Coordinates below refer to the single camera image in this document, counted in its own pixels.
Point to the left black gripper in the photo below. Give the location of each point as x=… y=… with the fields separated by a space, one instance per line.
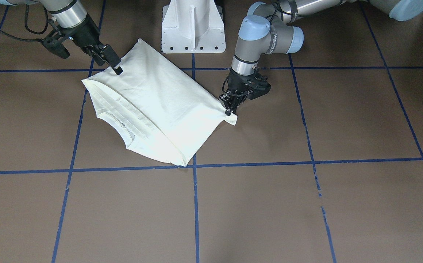
x=236 y=82

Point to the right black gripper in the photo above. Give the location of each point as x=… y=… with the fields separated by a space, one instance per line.
x=86 y=35

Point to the cream long-sleeve printed shirt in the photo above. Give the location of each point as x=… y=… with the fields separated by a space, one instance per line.
x=158 y=110

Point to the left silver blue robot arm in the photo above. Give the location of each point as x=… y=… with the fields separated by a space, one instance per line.
x=266 y=29

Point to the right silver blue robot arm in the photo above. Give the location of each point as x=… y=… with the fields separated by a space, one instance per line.
x=70 y=20

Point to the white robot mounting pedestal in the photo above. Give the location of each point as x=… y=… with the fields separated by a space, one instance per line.
x=192 y=26

